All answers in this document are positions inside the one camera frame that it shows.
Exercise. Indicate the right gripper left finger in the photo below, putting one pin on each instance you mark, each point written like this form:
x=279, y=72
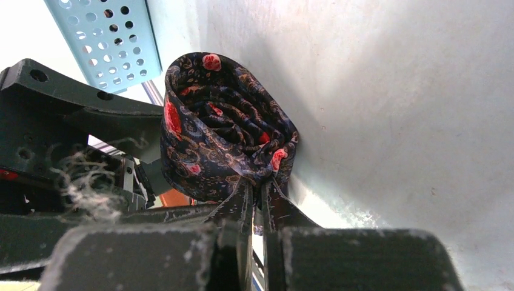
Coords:
x=215, y=254

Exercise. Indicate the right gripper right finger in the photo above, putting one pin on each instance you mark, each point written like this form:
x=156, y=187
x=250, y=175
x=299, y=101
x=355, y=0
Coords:
x=301, y=255

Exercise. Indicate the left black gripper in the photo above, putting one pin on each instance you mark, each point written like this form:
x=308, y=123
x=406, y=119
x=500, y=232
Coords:
x=47, y=164

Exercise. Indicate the dark floral rose tie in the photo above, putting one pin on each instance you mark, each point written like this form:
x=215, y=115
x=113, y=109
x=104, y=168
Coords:
x=220, y=126

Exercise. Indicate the light blue plastic basket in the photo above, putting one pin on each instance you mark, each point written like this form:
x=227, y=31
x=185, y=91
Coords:
x=112, y=41

